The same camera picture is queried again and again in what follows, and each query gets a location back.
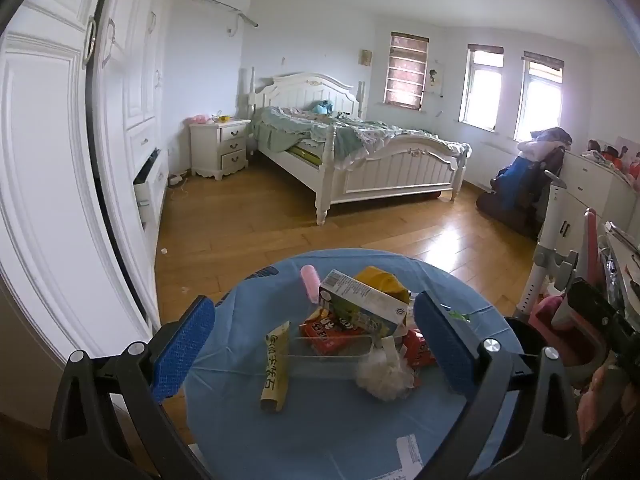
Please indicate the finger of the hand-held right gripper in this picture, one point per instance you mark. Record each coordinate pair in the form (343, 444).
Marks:
(600, 312)

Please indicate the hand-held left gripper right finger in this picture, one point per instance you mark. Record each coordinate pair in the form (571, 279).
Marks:
(442, 340)

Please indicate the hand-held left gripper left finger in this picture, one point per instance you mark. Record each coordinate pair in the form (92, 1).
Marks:
(185, 350)

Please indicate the black trash bin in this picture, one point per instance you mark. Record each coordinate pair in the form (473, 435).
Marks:
(522, 332)

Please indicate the yellow snack packet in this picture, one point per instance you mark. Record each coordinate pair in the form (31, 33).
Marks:
(382, 280)

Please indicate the white green carton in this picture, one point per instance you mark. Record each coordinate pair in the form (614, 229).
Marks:
(360, 305)

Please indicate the red snack packet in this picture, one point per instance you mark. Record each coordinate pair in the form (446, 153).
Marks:
(417, 350)
(325, 332)

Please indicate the person's right forearm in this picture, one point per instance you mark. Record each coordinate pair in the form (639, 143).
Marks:
(605, 395)

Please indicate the green plastic scrap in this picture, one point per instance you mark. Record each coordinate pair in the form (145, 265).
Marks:
(459, 316)

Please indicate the white study desk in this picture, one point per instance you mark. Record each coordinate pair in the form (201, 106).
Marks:
(625, 260)

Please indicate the white mesh sponge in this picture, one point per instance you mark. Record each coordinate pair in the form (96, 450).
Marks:
(382, 380)

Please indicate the pink grey desk chair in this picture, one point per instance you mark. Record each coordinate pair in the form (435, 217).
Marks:
(547, 240)

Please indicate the yellow green wrapper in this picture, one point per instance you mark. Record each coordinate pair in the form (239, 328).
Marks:
(275, 370)

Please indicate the clear plastic tray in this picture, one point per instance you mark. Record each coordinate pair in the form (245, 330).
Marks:
(325, 365)

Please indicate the white dresser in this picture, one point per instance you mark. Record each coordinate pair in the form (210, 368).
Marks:
(590, 180)

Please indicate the brown armchair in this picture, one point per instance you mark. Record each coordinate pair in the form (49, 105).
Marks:
(505, 217)

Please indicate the pink tube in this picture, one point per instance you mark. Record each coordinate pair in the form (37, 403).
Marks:
(311, 282)

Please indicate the blue tablecloth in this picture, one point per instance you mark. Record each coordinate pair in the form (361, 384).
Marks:
(325, 425)

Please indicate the blue garment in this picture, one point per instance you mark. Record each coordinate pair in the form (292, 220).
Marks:
(517, 182)

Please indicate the photo poster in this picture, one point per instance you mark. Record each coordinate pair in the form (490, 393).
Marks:
(625, 157)

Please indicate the white power strip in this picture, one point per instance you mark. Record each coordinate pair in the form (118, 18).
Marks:
(176, 179)

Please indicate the white wooden bed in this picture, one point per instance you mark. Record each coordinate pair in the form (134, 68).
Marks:
(400, 170)

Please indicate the pile of clothes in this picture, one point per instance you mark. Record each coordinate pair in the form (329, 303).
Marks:
(545, 142)

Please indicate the white nightstand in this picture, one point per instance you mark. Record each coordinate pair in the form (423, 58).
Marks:
(220, 147)

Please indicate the white wardrobe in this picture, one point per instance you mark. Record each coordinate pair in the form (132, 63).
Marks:
(45, 185)

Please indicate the green bedding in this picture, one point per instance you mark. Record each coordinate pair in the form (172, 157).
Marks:
(360, 137)

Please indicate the white framed window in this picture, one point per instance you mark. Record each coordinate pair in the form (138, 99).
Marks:
(537, 100)
(480, 90)

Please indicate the pink cloth item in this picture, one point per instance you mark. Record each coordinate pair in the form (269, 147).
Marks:
(200, 119)

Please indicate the teal plush toy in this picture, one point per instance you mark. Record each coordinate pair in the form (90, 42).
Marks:
(322, 107)

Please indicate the window with brown blind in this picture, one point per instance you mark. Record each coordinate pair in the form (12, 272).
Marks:
(406, 70)

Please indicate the small wall picture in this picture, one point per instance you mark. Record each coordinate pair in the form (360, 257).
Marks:
(366, 56)

